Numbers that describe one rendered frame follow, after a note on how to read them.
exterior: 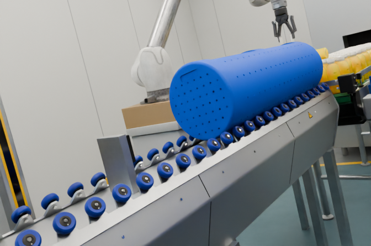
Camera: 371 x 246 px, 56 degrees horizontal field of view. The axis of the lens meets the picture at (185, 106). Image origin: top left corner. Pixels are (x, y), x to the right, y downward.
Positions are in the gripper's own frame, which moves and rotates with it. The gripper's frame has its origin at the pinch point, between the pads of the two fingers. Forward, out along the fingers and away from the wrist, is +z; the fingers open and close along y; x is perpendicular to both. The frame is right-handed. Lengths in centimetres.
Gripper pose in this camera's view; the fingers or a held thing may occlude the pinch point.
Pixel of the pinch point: (287, 41)
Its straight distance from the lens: 226.0
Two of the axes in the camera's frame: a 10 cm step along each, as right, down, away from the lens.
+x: 6.3, -2.2, 7.5
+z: 2.3, 9.7, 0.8
